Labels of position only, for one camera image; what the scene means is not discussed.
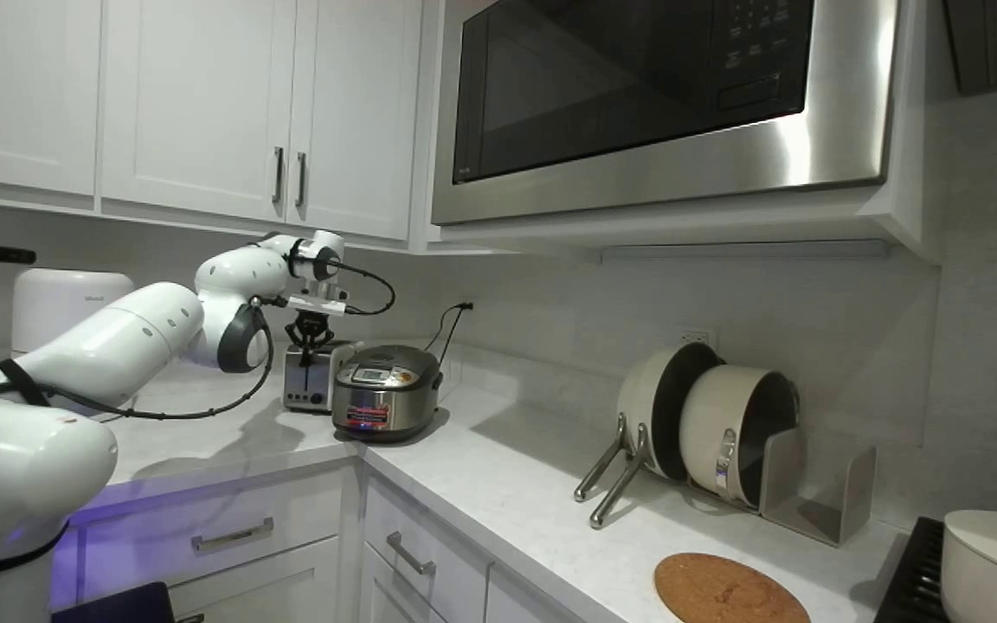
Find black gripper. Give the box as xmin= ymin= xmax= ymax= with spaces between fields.
xmin=288 ymin=313 xmax=339 ymax=354

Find white polka dot toaster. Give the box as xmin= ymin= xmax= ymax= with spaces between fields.
xmin=284 ymin=341 xmax=346 ymax=416

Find silver black rice cooker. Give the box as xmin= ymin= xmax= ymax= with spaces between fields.
xmin=333 ymin=345 xmax=444 ymax=442

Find stainless steel microwave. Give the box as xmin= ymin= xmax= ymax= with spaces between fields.
xmin=434 ymin=0 xmax=899 ymax=224

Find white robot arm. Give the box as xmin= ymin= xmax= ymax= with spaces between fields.
xmin=0 ymin=232 xmax=358 ymax=623

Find white upper cabinet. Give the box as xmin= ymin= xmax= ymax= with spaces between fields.
xmin=0 ymin=0 xmax=434 ymax=244

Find white lower cabinet drawers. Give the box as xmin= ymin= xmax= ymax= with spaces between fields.
xmin=51 ymin=465 xmax=577 ymax=623

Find white air purifier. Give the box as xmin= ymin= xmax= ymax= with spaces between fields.
xmin=12 ymin=271 xmax=137 ymax=354

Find round cork trivet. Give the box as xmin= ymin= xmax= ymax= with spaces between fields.
xmin=655 ymin=554 xmax=809 ymax=623

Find grey pan rack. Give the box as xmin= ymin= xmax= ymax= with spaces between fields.
xmin=754 ymin=428 xmax=877 ymax=546

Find black gas stove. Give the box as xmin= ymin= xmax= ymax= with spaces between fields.
xmin=872 ymin=521 xmax=948 ymax=623

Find black rice cooker cable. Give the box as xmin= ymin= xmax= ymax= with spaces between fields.
xmin=427 ymin=303 xmax=477 ymax=372

